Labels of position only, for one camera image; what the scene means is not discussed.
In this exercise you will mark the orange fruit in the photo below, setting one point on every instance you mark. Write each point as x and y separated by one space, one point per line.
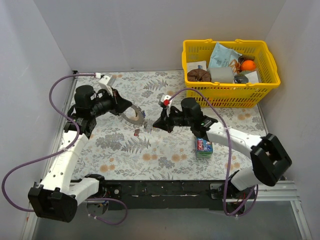
248 65

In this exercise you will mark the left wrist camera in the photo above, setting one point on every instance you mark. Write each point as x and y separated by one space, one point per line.
106 82

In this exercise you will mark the grey box in basket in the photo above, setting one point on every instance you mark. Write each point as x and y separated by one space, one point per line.
223 75

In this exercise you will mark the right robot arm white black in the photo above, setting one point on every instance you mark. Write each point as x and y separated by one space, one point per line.
269 158

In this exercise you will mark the floral table mat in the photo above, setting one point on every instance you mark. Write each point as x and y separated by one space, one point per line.
115 153

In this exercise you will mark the green sponge pack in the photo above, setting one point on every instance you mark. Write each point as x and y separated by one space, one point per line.
203 148

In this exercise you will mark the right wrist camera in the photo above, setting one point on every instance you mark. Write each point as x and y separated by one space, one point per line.
166 103

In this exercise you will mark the white paper in basket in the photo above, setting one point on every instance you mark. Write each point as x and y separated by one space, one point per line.
196 65

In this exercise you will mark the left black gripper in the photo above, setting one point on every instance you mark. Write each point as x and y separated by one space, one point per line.
115 101

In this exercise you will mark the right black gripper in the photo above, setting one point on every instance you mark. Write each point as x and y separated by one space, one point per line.
168 119

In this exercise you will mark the yellow plastic basket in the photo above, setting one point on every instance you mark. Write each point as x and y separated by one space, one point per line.
248 88

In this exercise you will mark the brown round item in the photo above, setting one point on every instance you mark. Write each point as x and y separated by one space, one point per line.
198 75

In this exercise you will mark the light blue pouch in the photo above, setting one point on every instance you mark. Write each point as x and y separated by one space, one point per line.
222 56

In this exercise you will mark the key with red tag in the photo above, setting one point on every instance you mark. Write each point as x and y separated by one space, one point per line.
136 132

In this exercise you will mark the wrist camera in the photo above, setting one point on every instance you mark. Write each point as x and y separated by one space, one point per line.
166 103
106 82

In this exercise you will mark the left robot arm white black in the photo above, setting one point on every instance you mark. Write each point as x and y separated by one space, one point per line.
57 197

